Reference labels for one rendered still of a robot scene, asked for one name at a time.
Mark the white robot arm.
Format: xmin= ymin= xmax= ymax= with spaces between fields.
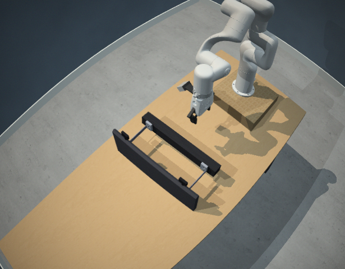
xmin=177 ymin=0 xmax=278 ymax=99

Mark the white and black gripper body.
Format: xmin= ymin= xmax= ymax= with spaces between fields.
xmin=190 ymin=92 xmax=214 ymax=117

